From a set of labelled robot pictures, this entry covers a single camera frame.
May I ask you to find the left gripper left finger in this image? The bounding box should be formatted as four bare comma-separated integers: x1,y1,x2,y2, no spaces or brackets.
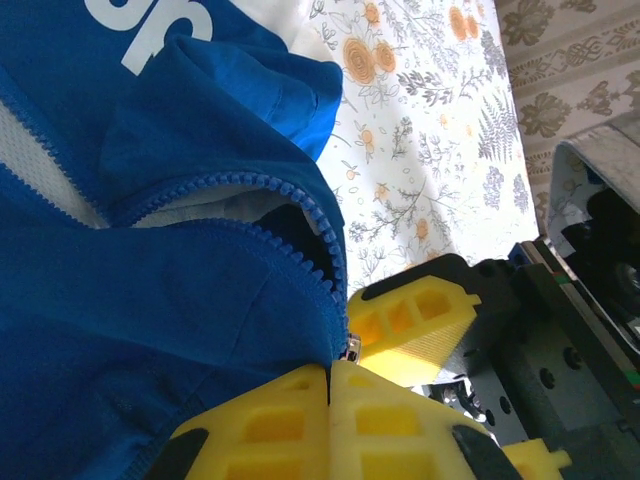
142,363,331,480

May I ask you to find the blue red white hooded jacket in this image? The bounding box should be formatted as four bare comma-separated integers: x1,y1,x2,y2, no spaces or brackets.
0,0,350,480

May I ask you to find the silver zipper pull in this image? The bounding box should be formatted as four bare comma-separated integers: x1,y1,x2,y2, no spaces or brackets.
342,331,364,364

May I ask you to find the floral tablecloth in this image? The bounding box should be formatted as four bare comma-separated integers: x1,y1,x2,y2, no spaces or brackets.
284,0,551,301

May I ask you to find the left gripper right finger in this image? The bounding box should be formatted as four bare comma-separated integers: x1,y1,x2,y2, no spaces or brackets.
328,360,524,480

